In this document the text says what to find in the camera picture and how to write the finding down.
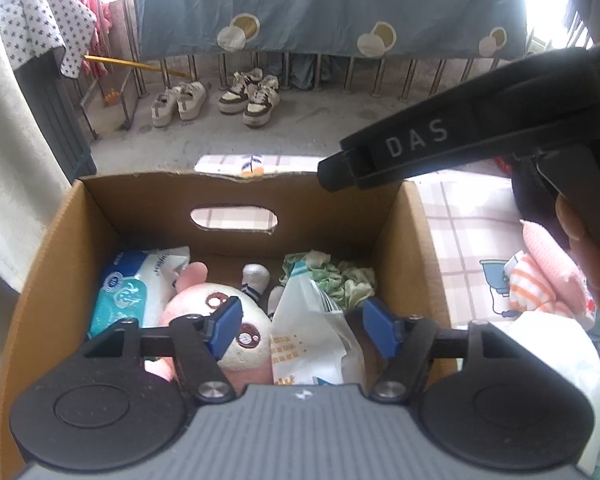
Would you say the dark grey hanging garment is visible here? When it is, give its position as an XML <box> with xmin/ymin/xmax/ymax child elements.
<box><xmin>265</xmin><ymin>52</ymin><xmax>351</xmax><ymax>91</ymax></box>

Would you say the blue wet wipes packet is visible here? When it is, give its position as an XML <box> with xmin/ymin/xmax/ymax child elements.
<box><xmin>87</xmin><ymin>246</ymin><xmax>191</xmax><ymax>338</ymax></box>

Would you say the white snack bag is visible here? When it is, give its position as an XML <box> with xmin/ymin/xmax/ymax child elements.
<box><xmin>271</xmin><ymin>260</ymin><xmax>366</xmax><ymax>386</ymax></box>

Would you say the brown and white sneaker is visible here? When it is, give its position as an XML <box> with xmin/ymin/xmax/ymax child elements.
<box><xmin>243</xmin><ymin>75</ymin><xmax>281</xmax><ymax>128</ymax></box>
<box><xmin>218</xmin><ymin>67</ymin><xmax>263</xmax><ymax>114</ymax></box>

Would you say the dark grey ribbed cabinet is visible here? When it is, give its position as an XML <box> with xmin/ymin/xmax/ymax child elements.
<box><xmin>15</xmin><ymin>52</ymin><xmax>98</xmax><ymax>183</ymax></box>

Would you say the white star-print cloth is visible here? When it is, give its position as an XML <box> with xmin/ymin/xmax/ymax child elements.
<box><xmin>0</xmin><ymin>0</ymin><xmax>98</xmax><ymax>80</ymax></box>

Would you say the orange striped white towel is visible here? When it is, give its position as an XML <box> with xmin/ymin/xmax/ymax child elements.
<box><xmin>502</xmin><ymin>252</ymin><xmax>596</xmax><ymax>331</ymax></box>

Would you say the pale green plastic bag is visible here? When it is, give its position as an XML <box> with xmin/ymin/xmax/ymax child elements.
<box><xmin>490</xmin><ymin>310</ymin><xmax>600</xmax><ymax>476</ymax></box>

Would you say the pink knitted cloth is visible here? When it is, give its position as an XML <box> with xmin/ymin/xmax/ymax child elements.
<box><xmin>521</xmin><ymin>220</ymin><xmax>592</xmax><ymax>311</ymax></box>

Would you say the metal balcony railing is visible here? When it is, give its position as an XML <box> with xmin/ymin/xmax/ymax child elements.
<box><xmin>80</xmin><ymin>0</ymin><xmax>596</xmax><ymax>131</ymax></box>

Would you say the blue dotted hanging sheet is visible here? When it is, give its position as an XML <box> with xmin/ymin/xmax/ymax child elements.
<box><xmin>130</xmin><ymin>0</ymin><xmax>528</xmax><ymax>63</ymax></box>

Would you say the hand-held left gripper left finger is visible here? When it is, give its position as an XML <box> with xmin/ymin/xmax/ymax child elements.
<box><xmin>82</xmin><ymin>297</ymin><xmax>243</xmax><ymax>403</ymax></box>

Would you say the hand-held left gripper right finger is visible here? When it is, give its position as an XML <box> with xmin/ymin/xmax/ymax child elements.
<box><xmin>362</xmin><ymin>296</ymin><xmax>523</xmax><ymax>403</ymax></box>

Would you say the yellow stick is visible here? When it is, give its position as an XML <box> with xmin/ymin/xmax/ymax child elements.
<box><xmin>84</xmin><ymin>55</ymin><xmax>193</xmax><ymax>81</ymax></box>

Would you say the pale grey curtain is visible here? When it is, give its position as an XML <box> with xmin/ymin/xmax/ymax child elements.
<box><xmin>0</xmin><ymin>0</ymin><xmax>81</xmax><ymax>293</ymax></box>

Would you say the brown cardboard box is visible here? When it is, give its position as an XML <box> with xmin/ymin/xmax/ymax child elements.
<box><xmin>0</xmin><ymin>170</ymin><xmax>456</xmax><ymax>480</ymax></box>

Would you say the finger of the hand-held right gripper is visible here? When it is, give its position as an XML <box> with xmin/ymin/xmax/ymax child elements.
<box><xmin>317</xmin><ymin>42</ymin><xmax>600</xmax><ymax>192</ymax></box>

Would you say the green patterned cloth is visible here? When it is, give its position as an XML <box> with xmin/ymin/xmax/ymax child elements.
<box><xmin>281</xmin><ymin>251</ymin><xmax>377</xmax><ymax>311</ymax></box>

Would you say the pink plush toy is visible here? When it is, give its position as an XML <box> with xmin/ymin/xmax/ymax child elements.
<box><xmin>145</xmin><ymin>260</ymin><xmax>286</xmax><ymax>386</ymax></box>

